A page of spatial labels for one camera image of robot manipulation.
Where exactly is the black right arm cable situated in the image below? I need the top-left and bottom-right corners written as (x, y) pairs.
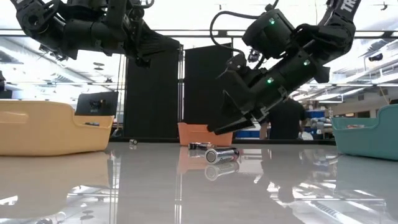
top-left (209, 0), bottom-right (280, 58)

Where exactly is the teal plastic bin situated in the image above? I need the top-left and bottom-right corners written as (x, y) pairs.
top-left (330, 104), bottom-right (398, 162)

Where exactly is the black folding partition screen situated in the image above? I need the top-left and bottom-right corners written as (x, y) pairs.
top-left (123, 43), bottom-right (234, 139)

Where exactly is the person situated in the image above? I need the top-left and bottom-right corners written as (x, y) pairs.
top-left (259, 98), bottom-right (308, 140)

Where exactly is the black overhead frame rail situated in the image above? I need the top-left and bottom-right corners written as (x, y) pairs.
top-left (0, 28), bottom-right (398, 39)

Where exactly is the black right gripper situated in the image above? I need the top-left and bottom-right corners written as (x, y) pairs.
top-left (206, 70), bottom-right (289, 136)

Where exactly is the black aluminium table frame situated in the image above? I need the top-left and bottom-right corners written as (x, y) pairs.
top-left (108, 136), bottom-right (338, 146)

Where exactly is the yellow plastic bin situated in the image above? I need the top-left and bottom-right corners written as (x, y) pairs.
top-left (0, 100), bottom-right (115, 157)

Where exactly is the silver AA battery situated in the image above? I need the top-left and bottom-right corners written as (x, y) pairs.
top-left (204, 147), bottom-right (241, 165)

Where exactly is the blue storage crate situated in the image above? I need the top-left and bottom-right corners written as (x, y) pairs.
top-left (235, 129), bottom-right (261, 139)

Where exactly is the black copper battery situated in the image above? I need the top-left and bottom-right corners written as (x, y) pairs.
top-left (188, 142), bottom-right (217, 151)

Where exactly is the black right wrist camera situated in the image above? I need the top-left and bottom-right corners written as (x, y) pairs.
top-left (226, 53), bottom-right (248, 73)

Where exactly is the black monitor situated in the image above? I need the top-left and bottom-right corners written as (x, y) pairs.
top-left (75, 91), bottom-right (119, 117)

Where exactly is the orange plastic bin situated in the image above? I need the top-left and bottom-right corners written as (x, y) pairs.
top-left (177, 122), bottom-right (234, 147)

